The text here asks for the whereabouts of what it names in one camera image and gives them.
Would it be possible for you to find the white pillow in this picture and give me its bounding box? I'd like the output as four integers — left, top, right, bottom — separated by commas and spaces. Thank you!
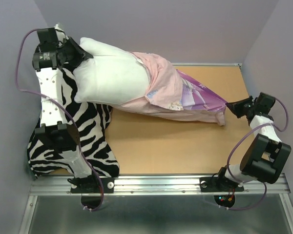
73, 37, 150, 105

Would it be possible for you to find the purple pink princess pillowcase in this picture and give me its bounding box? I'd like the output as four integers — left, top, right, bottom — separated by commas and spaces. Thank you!
114, 52, 227, 126

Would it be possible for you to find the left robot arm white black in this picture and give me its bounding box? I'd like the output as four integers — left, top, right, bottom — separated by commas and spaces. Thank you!
32, 25, 100, 193

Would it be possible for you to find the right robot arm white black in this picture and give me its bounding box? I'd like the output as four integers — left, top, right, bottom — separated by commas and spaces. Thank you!
214, 93, 292, 190

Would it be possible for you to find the zebra print pillow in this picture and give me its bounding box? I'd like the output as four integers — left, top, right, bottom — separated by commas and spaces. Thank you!
26, 23, 120, 180

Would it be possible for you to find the aluminium mounting rail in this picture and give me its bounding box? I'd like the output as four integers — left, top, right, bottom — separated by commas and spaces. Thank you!
20, 174, 293, 234

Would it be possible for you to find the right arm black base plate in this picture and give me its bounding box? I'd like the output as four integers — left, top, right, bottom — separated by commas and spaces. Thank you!
200, 176, 244, 193

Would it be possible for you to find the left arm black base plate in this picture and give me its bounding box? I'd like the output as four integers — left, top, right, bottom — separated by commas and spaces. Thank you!
67, 176, 115, 194

